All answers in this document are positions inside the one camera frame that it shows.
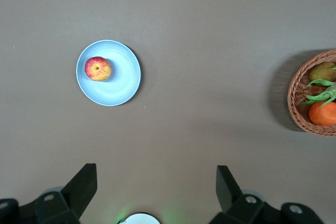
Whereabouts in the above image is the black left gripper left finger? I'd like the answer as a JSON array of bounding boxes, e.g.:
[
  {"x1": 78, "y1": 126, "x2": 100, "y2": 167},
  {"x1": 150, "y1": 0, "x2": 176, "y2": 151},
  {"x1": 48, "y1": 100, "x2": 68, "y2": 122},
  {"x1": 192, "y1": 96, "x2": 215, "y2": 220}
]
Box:
[{"x1": 35, "y1": 163, "x2": 98, "y2": 224}]

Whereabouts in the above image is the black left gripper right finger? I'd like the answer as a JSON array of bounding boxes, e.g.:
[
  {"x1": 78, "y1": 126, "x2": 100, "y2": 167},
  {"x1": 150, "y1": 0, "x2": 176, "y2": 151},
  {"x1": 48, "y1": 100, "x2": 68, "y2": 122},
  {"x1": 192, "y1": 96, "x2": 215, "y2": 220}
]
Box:
[{"x1": 208, "y1": 165, "x2": 279, "y2": 224}]

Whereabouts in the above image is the red yellow apple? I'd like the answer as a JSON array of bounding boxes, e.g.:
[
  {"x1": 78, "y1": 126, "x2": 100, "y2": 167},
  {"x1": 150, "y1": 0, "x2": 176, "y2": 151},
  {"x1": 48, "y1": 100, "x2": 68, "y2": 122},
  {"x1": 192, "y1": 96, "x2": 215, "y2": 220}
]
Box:
[{"x1": 84, "y1": 56, "x2": 112, "y2": 82}]

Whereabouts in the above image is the brown wicker basket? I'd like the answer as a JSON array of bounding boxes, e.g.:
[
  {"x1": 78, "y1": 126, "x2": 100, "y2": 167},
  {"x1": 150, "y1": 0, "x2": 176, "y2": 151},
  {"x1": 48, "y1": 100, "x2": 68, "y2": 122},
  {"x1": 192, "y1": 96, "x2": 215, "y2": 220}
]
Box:
[{"x1": 287, "y1": 49, "x2": 336, "y2": 137}]

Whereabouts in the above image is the light blue round plate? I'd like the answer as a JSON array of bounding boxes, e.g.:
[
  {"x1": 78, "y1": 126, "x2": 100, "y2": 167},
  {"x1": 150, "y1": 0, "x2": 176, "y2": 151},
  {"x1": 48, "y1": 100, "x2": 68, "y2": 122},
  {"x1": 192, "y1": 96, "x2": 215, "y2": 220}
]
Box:
[{"x1": 76, "y1": 39, "x2": 142, "y2": 106}]

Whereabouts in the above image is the green-brown pear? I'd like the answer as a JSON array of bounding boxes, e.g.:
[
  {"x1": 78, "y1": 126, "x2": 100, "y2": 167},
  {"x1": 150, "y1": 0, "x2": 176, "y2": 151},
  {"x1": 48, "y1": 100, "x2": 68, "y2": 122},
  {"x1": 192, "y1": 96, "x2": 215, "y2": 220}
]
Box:
[{"x1": 308, "y1": 62, "x2": 336, "y2": 82}]

